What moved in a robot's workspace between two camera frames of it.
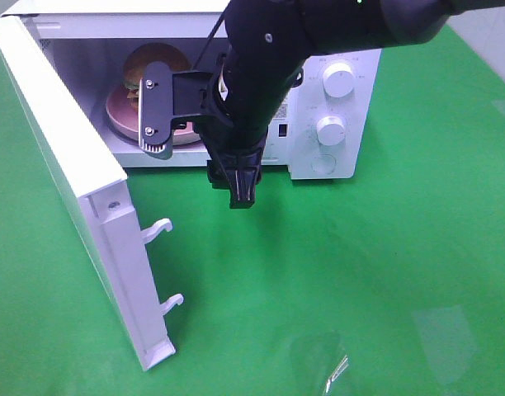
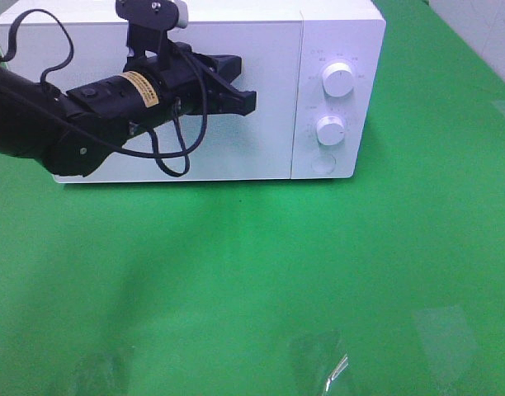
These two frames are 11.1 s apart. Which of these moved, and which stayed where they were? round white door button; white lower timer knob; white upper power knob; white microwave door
Moved: white microwave door
Stayed: white lower timer knob; round white door button; white upper power knob
